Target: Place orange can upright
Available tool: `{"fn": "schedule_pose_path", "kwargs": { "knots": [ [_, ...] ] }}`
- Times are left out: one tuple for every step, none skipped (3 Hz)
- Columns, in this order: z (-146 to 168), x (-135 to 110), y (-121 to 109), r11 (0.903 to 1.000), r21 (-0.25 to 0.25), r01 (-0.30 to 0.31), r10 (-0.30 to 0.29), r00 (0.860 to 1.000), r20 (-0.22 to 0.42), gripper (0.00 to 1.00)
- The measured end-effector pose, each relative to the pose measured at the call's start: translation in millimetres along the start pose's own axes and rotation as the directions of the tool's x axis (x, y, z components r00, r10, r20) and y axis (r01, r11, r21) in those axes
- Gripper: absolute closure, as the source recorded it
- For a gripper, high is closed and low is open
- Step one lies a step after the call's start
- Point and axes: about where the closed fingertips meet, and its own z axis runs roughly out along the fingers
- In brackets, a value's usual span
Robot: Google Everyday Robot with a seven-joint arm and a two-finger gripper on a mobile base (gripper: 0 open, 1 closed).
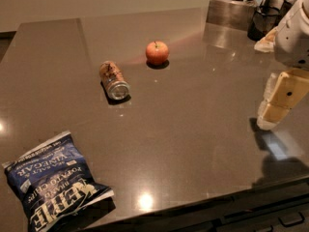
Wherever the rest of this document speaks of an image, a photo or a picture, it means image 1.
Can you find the blue potato chip bag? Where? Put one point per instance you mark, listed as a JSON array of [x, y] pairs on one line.
[[53, 181]]

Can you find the red apple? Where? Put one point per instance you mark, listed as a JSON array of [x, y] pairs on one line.
[[157, 52]]

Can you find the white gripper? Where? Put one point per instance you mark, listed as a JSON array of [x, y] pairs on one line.
[[294, 39]]

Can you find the steel snack dispenser base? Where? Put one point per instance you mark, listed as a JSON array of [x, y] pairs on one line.
[[230, 13]]

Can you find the orange soda can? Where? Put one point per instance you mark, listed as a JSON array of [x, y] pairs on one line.
[[113, 81]]

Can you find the black mesh cup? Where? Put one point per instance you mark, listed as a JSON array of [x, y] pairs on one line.
[[262, 21], [287, 4]]

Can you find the dark drawer with handle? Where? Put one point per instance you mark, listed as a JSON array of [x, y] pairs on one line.
[[279, 208]]

